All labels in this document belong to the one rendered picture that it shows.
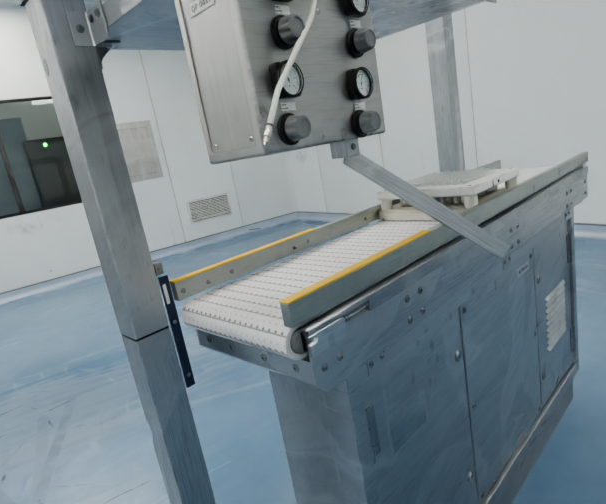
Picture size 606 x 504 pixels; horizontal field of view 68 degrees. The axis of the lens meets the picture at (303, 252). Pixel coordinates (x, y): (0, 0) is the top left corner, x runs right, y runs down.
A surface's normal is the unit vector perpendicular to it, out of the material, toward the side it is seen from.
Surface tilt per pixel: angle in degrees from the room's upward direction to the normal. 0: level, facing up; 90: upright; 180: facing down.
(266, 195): 90
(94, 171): 90
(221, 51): 90
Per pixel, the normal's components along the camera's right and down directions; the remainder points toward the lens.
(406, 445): 0.70, 0.04
